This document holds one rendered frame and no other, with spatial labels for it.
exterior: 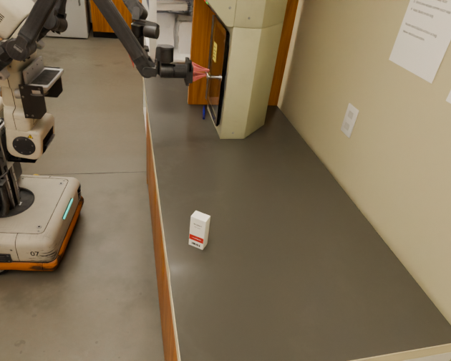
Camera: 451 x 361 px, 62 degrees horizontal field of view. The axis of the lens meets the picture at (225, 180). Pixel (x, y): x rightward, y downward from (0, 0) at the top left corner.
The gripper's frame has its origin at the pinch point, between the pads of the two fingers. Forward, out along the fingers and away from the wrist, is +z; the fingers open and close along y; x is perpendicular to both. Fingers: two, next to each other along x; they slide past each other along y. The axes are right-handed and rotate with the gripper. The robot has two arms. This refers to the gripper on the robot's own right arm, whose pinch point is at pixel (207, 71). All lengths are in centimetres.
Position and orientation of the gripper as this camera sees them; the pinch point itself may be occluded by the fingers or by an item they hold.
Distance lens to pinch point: 163.8
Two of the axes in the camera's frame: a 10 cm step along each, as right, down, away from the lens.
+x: -2.1, -5.7, 7.9
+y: 1.1, -8.2, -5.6
